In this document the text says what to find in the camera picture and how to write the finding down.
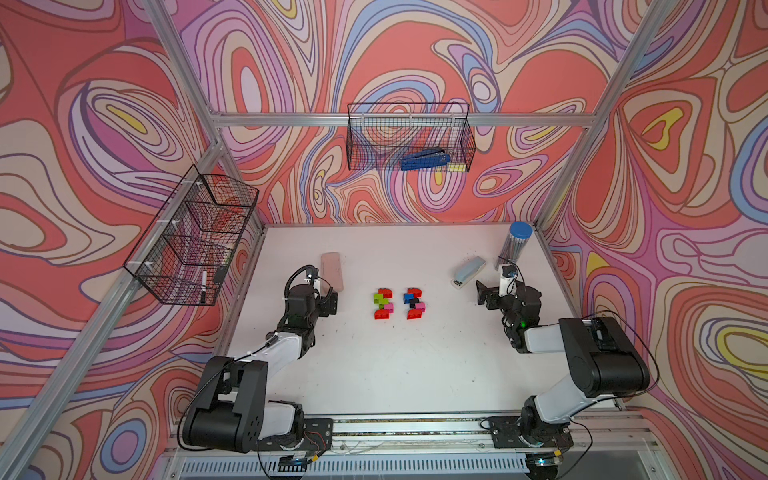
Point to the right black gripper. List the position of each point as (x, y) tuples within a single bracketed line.
[(492, 295)]

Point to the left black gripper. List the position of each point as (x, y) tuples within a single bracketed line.
[(325, 308)]

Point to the red lego brick back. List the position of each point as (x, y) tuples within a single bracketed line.
[(414, 314)]

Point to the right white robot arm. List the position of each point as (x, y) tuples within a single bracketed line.
[(603, 365)]

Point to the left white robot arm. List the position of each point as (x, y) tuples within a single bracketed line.
[(230, 410)]

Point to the pink plastic case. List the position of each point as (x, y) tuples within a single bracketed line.
[(331, 272)]

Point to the grey small case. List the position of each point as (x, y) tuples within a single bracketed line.
[(467, 271)]

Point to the blue capped clear cylinder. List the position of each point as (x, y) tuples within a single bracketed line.
[(517, 237)]

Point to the black marker in basket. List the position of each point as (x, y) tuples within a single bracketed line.
[(203, 291)]

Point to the blue object in basket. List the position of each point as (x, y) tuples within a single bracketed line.
[(426, 159)]

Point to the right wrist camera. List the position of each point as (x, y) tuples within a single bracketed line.
[(509, 275)]

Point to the black wire basket left wall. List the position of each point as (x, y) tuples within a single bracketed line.
[(199, 226)]

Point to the black wire basket wall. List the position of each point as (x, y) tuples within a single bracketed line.
[(380, 134), (199, 226)]

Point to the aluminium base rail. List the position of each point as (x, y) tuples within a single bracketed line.
[(454, 445)]

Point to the black wire basket back wall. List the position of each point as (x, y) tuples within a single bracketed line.
[(380, 134)]

